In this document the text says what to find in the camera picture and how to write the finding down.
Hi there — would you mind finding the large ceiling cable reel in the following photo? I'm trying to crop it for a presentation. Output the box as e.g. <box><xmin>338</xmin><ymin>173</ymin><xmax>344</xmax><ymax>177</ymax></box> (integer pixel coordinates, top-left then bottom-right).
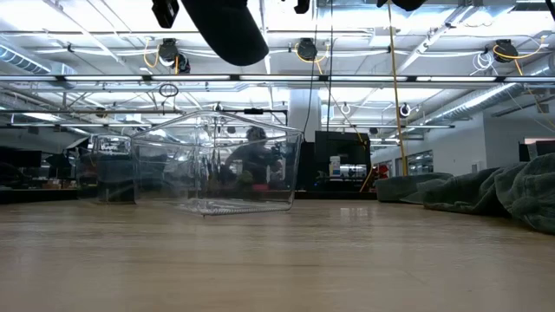
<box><xmin>493</xmin><ymin>38</ymin><xmax>520</xmax><ymax>64</ymax></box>
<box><xmin>156</xmin><ymin>37</ymin><xmax>192</xmax><ymax>75</ymax></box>
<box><xmin>296</xmin><ymin>37</ymin><xmax>320</xmax><ymax>62</ymax></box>

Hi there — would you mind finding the silver ventilation duct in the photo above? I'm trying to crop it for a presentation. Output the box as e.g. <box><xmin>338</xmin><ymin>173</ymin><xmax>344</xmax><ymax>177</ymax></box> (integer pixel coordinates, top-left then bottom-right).
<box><xmin>427</xmin><ymin>81</ymin><xmax>555</xmax><ymax>127</ymax></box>
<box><xmin>0</xmin><ymin>42</ymin><xmax>53</xmax><ymax>75</ymax></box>

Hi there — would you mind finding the black cabinet glass window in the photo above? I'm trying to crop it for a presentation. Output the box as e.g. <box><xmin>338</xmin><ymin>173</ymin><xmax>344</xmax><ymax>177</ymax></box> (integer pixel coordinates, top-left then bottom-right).
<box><xmin>289</xmin><ymin>129</ymin><xmax>373</xmax><ymax>192</ymax></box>

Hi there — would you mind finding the person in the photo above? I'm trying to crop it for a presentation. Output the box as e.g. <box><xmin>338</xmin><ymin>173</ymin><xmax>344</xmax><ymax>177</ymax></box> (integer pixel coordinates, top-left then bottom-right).
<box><xmin>221</xmin><ymin>125</ymin><xmax>284</xmax><ymax>192</ymax></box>

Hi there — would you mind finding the black overhead rig bar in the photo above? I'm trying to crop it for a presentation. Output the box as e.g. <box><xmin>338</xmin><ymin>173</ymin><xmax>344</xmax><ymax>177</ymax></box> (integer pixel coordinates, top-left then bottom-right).
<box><xmin>216</xmin><ymin>107</ymin><xmax>290</xmax><ymax>130</ymax></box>

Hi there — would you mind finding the red drawer cart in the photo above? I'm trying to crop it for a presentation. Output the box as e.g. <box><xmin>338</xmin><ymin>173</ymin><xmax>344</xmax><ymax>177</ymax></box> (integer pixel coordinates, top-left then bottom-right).
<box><xmin>371</xmin><ymin>163</ymin><xmax>391</xmax><ymax>192</ymax></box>

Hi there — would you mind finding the yellow hanging cable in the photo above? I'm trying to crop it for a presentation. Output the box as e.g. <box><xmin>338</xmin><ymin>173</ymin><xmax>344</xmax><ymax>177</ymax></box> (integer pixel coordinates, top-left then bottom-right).
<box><xmin>387</xmin><ymin>0</ymin><xmax>409</xmax><ymax>178</ymax></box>

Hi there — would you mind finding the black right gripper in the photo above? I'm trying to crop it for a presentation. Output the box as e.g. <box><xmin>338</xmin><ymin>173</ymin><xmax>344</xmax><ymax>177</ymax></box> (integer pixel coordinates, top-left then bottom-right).
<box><xmin>293</xmin><ymin>0</ymin><xmax>429</xmax><ymax>15</ymax></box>

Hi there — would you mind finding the dark office desk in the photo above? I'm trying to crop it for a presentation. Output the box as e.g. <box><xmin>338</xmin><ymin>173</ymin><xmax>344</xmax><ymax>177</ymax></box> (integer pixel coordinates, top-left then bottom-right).
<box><xmin>0</xmin><ymin>146</ymin><xmax>88</xmax><ymax>192</ymax></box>

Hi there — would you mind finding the clear plastic storage bin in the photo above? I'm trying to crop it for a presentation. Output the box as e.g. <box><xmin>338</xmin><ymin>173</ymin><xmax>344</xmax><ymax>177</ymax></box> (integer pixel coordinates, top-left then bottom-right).
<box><xmin>129</xmin><ymin>110</ymin><xmax>304</xmax><ymax>217</ymax></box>
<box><xmin>77</xmin><ymin>133</ymin><xmax>136</xmax><ymax>205</ymax></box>

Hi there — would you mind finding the black desk monitor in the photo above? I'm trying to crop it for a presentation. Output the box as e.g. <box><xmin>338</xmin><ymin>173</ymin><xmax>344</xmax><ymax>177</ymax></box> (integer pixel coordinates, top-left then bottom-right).
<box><xmin>518</xmin><ymin>139</ymin><xmax>555</xmax><ymax>163</ymax></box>

